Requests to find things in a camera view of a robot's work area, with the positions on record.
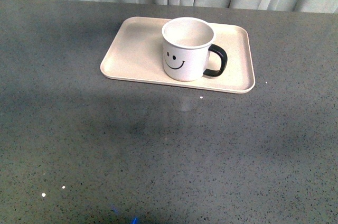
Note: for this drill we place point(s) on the white smiley mug black handle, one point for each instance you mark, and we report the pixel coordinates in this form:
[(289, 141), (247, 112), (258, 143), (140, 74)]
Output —
[(187, 44)]

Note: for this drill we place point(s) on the beige rectangular tray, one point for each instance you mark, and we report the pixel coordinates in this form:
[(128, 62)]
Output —
[(136, 55)]

